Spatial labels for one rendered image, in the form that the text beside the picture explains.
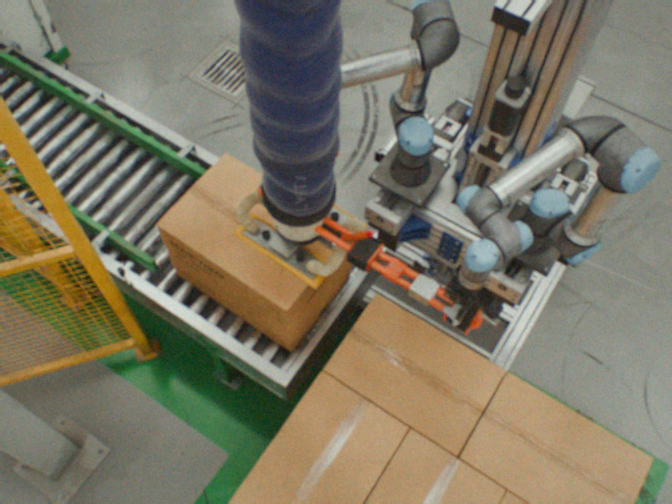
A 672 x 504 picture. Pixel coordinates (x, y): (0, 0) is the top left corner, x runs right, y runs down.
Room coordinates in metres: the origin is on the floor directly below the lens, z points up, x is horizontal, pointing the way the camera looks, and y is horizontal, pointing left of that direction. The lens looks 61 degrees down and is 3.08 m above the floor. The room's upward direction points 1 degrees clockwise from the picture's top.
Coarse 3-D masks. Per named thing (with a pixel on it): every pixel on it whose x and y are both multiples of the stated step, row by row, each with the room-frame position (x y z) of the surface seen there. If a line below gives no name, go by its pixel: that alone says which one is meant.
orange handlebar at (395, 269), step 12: (336, 156) 1.38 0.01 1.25; (336, 228) 1.09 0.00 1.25; (336, 240) 1.05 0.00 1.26; (372, 264) 0.97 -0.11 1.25; (396, 264) 0.97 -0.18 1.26; (384, 276) 0.94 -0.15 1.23; (396, 276) 0.93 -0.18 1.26; (408, 288) 0.89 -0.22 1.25; (432, 300) 0.85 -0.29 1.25; (444, 312) 0.82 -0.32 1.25; (480, 324) 0.79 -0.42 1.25
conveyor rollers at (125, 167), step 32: (32, 96) 2.22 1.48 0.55; (32, 128) 2.04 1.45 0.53; (64, 128) 2.03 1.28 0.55; (96, 128) 2.04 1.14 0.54; (64, 160) 1.85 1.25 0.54; (128, 160) 1.85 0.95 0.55; (160, 160) 1.87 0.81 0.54; (96, 192) 1.67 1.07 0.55; (128, 192) 1.69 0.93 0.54; (160, 256) 1.36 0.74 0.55; (160, 288) 1.21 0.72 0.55; (192, 288) 1.22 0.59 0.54; (320, 320) 1.08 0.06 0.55
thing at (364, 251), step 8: (360, 240) 1.05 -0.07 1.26; (368, 240) 1.05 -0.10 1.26; (376, 240) 1.05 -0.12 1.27; (352, 248) 1.02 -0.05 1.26; (360, 248) 1.02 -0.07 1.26; (368, 248) 1.02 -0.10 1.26; (376, 248) 1.02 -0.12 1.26; (352, 256) 0.99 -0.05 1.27; (360, 256) 0.99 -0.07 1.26; (368, 256) 0.99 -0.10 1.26; (376, 256) 1.00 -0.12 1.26; (352, 264) 0.98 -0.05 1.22; (360, 264) 0.98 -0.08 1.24; (368, 264) 0.96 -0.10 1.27
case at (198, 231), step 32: (224, 160) 1.57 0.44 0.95; (192, 192) 1.42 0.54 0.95; (224, 192) 1.42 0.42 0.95; (160, 224) 1.28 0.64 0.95; (192, 224) 1.28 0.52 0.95; (224, 224) 1.28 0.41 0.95; (192, 256) 1.19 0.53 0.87; (224, 256) 1.15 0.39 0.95; (256, 256) 1.15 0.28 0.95; (320, 256) 1.16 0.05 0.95; (224, 288) 1.12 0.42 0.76; (256, 288) 1.03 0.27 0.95; (288, 288) 1.03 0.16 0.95; (320, 288) 1.10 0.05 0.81; (256, 320) 1.04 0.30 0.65; (288, 320) 0.95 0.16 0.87
